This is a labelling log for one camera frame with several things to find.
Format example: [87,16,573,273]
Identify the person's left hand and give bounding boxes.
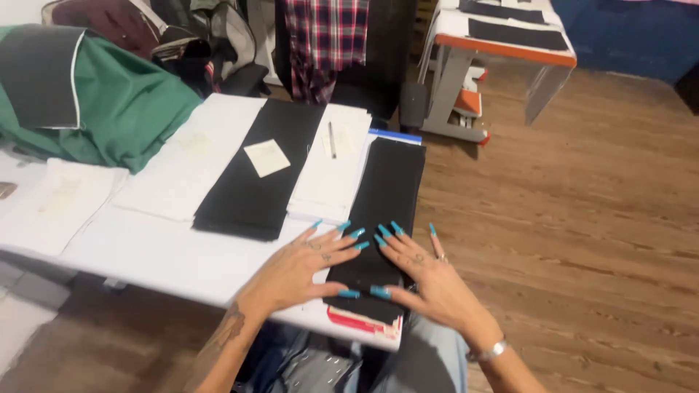
[238,219,370,321]

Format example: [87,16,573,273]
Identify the person's right hand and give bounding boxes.
[370,221,504,357]

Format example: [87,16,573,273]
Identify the narrow black fabric stack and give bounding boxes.
[323,138,427,326]

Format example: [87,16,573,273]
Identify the white fabric stack with pen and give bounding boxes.
[286,103,378,225]

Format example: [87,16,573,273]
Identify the wide black fabric stack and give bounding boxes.
[192,98,327,242]

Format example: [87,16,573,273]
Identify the cream paper note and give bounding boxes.
[244,139,291,179]

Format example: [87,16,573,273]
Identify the large white fabric stack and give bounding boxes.
[111,93,268,223]

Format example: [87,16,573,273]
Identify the white and orange work table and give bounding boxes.
[417,0,578,146]

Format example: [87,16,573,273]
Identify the green garment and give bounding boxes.
[0,24,204,174]

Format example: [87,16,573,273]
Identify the red plaid shirt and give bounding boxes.
[283,0,370,106]

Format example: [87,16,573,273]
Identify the white fabric with faint stain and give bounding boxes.
[0,158,130,258]

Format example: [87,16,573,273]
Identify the chair heaped with clothes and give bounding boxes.
[41,0,272,99]

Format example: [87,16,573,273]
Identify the long black fabric piece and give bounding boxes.
[468,19,570,52]

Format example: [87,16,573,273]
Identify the short black fabric piece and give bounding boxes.
[458,0,547,25]

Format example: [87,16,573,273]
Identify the blue furniture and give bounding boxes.
[550,0,699,86]

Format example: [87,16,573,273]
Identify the black fabric with white piping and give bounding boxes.
[0,24,87,131]

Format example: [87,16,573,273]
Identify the silver bracelet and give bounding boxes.
[466,340,509,363]

